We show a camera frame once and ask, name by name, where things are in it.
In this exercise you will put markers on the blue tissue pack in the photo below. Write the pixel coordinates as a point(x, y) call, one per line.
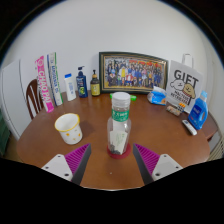
point(157, 97)

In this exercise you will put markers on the dark blue pump bottle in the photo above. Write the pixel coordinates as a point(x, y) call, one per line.
point(82, 85)

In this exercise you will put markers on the white refrigerator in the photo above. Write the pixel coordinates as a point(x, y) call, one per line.
point(13, 96)

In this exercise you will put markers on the white yellow-rimmed enamel cup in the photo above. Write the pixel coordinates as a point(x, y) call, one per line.
point(70, 131)

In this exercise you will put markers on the white radiator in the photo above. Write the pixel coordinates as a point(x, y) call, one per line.
point(218, 148)

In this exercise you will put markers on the clear green-label drink bottle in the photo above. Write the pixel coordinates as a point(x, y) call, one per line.
point(119, 133)

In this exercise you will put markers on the small snack packet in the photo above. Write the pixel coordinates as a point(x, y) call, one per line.
point(175, 110)

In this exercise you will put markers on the small green packet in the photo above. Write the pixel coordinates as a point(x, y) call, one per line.
point(133, 97)
point(111, 96)

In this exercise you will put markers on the small white remote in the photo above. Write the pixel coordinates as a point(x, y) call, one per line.
point(189, 127)

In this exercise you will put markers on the framed group photo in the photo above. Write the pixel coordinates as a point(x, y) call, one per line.
point(133, 71)

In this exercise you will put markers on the tall pink printed box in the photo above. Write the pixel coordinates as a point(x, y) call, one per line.
point(44, 83)

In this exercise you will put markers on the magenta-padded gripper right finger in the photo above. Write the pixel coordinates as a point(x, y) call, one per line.
point(164, 166)

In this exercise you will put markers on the blue detergent bottle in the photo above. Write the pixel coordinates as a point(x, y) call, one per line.
point(198, 113)

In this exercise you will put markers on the white blue-capped small bottle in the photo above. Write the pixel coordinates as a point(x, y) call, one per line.
point(70, 88)

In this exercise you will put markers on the dark yellow-label pump bottle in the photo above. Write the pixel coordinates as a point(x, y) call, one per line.
point(95, 87)

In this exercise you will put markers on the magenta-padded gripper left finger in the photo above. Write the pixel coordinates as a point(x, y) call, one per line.
point(60, 166)

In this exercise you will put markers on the dark wooden chair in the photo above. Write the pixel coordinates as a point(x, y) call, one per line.
point(30, 96)

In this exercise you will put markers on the white paper gift bag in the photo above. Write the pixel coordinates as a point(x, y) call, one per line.
point(185, 83)

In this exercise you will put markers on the green plastic crate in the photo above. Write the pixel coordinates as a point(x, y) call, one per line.
point(4, 133)

